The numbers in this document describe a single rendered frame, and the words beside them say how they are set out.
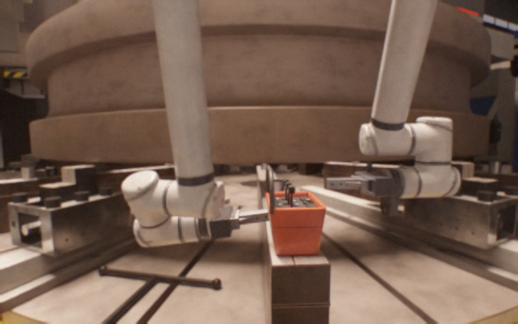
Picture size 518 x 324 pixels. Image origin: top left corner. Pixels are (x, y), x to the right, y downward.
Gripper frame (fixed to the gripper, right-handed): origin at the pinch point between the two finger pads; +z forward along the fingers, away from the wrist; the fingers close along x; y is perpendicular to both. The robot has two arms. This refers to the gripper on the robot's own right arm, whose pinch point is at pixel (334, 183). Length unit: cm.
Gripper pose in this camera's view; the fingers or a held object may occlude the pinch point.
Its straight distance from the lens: 74.5
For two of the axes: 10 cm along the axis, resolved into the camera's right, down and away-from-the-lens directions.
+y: -0.1, -10.0, -0.9
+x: 0.2, 0.9, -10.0
